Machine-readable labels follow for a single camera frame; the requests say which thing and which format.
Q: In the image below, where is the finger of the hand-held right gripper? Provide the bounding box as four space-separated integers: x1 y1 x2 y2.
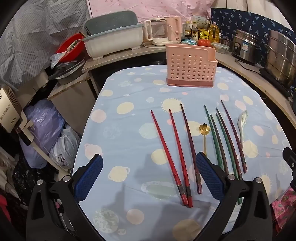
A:
282 147 296 168

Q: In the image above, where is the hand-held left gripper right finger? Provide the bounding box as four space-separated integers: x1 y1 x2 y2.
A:
195 152 270 241

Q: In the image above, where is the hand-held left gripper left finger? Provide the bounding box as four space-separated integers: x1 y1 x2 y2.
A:
25 154 103 241

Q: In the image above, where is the dark maroon chopstick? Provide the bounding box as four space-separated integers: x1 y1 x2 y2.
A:
216 107 243 181

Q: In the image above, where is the green chopstick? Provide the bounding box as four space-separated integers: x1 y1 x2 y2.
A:
216 113 242 205
203 105 223 169

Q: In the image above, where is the red chopstick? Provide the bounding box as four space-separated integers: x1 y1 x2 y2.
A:
150 110 188 206
169 109 193 208

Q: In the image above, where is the pink perforated utensil holder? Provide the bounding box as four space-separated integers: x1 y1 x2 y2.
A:
166 44 217 88

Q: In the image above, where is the dark brown chopstick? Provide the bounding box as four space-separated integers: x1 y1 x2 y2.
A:
210 114 229 174

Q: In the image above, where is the white plastic bag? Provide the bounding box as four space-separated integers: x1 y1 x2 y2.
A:
50 125 81 169

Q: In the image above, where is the purple chopstick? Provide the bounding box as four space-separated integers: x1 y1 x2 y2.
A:
221 100 248 174

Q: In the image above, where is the gold flower spoon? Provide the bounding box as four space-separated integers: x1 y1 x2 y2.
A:
199 123 210 156

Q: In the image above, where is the white ceramic spoon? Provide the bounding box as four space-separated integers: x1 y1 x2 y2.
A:
238 110 248 147

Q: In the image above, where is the blue printed tablecloth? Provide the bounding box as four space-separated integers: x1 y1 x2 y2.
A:
72 65 289 241

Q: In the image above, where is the purple plastic bag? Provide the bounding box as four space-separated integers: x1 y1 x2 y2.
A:
20 100 65 168

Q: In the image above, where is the wood-grain small cabinet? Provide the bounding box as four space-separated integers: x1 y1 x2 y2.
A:
47 73 97 137

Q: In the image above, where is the black induction cooker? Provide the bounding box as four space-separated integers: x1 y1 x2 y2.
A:
259 67 296 98

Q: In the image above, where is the steel steamer pot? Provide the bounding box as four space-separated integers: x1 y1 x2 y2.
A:
265 30 296 87

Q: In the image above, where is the white appliance box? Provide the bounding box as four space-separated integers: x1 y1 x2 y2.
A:
0 87 38 146

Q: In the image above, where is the black frying pan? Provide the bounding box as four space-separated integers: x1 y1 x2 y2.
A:
55 59 85 85

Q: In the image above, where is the steel rice cooker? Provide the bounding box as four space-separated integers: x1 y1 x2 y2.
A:
232 29 266 63

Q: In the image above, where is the clear plastic bag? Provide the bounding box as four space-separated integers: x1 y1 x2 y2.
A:
50 53 67 69

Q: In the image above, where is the glass food container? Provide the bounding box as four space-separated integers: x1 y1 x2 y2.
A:
211 42 229 54

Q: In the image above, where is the red plastic basin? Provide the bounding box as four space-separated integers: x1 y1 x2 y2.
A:
57 33 85 62

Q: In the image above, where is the white dish rack teal lid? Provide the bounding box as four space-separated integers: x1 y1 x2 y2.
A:
83 10 144 58

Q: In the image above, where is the blue floral cloth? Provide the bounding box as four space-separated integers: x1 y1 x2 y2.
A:
210 8 294 44

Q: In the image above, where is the cooking oil bottle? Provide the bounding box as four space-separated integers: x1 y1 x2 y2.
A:
209 22 220 43

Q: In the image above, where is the grey striped cloth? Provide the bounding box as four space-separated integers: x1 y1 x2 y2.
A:
0 5 89 88

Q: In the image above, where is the pink electric kettle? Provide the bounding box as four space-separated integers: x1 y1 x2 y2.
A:
164 16 182 43

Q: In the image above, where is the white green carton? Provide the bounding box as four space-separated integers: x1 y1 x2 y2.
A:
191 15 208 30

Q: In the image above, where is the cream glass blender jug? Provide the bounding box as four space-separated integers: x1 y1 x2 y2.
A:
143 18 174 46

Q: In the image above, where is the pink dotted curtain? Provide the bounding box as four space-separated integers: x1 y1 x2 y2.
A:
87 0 219 26

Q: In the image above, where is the black power cable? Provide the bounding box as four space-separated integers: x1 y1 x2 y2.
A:
235 60 260 70

